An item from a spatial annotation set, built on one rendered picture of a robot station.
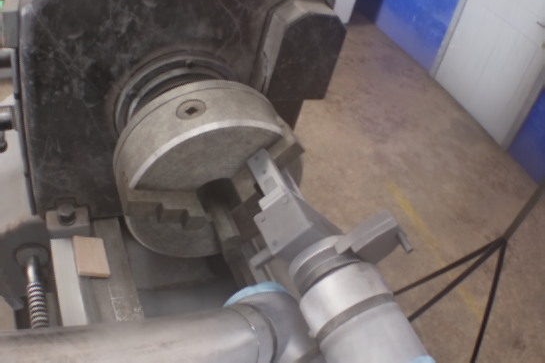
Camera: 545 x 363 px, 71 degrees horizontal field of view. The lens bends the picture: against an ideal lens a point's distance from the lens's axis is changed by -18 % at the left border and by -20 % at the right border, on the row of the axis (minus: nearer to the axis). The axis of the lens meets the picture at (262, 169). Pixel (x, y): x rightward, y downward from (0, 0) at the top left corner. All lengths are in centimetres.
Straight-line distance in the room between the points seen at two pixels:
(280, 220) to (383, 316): 14
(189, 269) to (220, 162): 47
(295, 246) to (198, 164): 16
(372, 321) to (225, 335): 14
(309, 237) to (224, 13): 37
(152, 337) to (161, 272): 59
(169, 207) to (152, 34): 26
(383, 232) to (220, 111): 23
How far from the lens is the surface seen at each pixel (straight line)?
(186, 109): 55
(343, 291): 43
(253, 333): 48
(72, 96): 70
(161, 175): 55
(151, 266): 99
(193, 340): 42
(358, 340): 42
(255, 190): 56
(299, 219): 45
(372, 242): 46
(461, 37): 407
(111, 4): 64
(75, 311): 78
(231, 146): 55
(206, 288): 96
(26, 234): 96
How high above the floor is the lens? 152
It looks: 40 degrees down
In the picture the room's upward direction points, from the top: 17 degrees clockwise
